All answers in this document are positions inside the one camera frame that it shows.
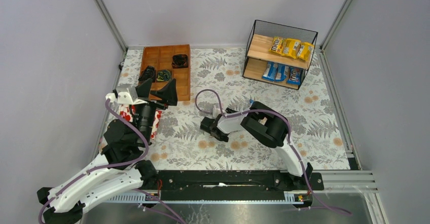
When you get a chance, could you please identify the blue candy bag long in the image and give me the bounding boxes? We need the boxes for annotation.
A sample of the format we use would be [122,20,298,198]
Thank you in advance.
[274,64,289,82]

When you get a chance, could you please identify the blue m&m candy bag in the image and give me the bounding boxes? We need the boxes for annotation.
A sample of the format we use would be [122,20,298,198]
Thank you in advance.
[286,67,302,85]

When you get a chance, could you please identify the yellow m&m bag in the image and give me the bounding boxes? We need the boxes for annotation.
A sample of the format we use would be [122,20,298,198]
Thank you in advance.
[269,36,285,55]
[282,38,301,59]

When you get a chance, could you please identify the yellow candy bag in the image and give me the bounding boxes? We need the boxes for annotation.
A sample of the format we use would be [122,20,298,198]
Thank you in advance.
[297,42,314,61]

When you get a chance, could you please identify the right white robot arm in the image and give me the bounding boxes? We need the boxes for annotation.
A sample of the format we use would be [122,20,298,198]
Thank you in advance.
[200,101,313,184]

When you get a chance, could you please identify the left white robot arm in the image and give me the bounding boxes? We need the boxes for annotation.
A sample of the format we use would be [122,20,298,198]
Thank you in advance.
[37,79,178,223]

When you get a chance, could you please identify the red white patterned cloth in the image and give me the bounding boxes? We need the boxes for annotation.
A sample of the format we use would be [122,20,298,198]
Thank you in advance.
[119,104,162,142]

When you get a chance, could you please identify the colourful item in tray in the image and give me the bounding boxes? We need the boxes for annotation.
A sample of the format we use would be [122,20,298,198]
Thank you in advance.
[156,69,172,82]

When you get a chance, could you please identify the black glossy item in tray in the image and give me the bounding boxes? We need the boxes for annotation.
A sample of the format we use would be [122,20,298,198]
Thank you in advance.
[171,54,189,69]

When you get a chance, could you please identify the orange wooden compartment tray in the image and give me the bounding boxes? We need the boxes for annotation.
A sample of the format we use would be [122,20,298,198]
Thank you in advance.
[139,44,191,101]

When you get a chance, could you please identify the floral table mat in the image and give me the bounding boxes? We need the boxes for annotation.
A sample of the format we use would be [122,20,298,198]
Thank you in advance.
[100,48,351,171]

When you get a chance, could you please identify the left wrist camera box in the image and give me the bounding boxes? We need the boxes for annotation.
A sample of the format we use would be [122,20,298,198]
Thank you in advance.
[113,84,138,105]

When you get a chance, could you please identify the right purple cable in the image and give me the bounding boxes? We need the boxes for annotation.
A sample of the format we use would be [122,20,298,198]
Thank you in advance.
[195,89,353,216]

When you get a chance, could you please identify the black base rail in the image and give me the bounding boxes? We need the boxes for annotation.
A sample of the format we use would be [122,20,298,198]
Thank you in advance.
[137,167,325,202]

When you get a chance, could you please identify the wire and wood shelf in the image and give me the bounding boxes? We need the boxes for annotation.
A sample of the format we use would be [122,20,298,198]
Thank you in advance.
[242,19,318,91]

